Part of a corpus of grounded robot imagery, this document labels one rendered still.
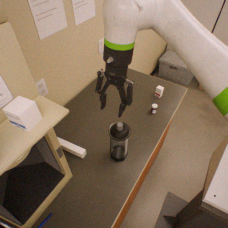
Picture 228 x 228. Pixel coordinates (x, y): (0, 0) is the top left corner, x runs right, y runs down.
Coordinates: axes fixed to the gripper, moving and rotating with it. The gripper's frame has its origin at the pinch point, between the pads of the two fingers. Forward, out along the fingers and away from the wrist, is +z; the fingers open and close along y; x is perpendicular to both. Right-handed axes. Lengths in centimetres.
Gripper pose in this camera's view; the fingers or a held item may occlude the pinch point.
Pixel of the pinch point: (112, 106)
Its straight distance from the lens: 71.9
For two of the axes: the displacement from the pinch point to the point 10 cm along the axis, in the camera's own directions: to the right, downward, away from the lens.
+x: 4.7, -6.0, 6.5
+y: 8.8, 3.9, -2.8
